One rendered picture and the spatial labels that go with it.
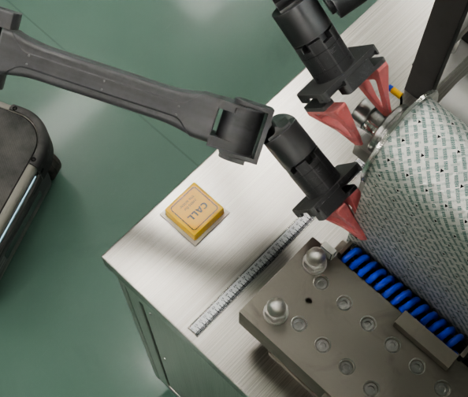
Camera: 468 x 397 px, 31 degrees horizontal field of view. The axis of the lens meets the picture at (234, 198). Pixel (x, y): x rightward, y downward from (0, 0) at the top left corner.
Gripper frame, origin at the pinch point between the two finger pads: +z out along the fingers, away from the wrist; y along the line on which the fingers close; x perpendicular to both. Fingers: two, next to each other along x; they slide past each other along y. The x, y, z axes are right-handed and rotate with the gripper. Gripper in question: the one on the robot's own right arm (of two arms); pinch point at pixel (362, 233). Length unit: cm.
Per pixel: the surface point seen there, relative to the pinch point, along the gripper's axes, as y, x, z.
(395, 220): 0.2, 12.0, -2.5
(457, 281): 0.3, 15.1, 8.2
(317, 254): 7.2, -0.6, -2.6
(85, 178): -1, -135, -21
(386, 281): 2.4, 1.4, 7.1
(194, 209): 10.0, -24.8, -14.8
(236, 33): -67, -137, -24
